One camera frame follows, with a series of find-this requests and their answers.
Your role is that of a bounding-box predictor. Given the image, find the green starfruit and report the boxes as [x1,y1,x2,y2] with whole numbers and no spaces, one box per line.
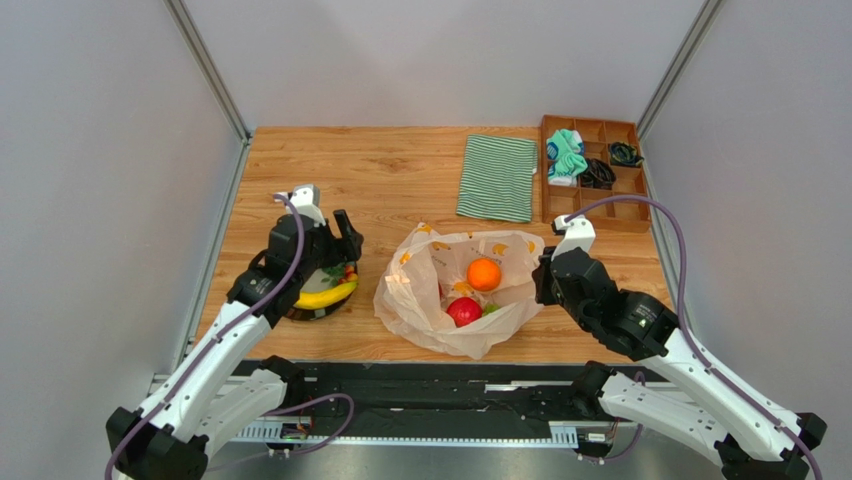
[482,304,500,316]

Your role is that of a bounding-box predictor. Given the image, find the orange fruit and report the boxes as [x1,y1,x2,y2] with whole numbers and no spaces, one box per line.
[466,257,503,292]

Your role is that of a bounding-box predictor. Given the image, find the banana print plastic bag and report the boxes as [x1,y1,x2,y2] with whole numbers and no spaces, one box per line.
[374,222,545,360]

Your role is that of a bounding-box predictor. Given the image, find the red apple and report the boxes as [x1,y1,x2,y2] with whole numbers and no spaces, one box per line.
[446,297,483,328]

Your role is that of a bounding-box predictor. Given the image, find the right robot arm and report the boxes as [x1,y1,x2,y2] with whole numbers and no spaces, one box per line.
[532,247,827,479]

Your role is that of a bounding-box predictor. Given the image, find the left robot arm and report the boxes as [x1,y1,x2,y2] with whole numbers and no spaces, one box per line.
[104,207,363,479]

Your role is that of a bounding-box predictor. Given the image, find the black fruit bowl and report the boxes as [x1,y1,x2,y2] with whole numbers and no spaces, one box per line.
[285,268,354,321]

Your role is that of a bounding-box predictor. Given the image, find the yellow banana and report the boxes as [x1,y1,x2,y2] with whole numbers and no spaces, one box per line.
[294,281,359,310]

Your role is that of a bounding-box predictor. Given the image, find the green striped cloth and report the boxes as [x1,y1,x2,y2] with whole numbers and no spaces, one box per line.
[456,134,538,223]

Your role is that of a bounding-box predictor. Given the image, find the teal white socks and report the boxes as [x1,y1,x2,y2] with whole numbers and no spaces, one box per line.
[546,129,588,187]

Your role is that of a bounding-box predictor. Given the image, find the wooden compartment tray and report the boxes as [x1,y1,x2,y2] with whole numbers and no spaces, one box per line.
[539,115,651,233]

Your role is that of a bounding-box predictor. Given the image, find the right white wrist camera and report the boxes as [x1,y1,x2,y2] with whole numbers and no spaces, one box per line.
[551,215,596,258]

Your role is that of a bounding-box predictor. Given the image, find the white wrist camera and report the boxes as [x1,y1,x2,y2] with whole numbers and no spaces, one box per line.
[273,184,327,227]
[551,215,596,258]

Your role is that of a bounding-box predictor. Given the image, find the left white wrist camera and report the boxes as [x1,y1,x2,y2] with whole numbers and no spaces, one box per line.
[273,184,327,227]

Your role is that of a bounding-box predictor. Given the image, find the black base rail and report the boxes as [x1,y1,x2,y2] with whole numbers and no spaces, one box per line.
[136,359,740,461]

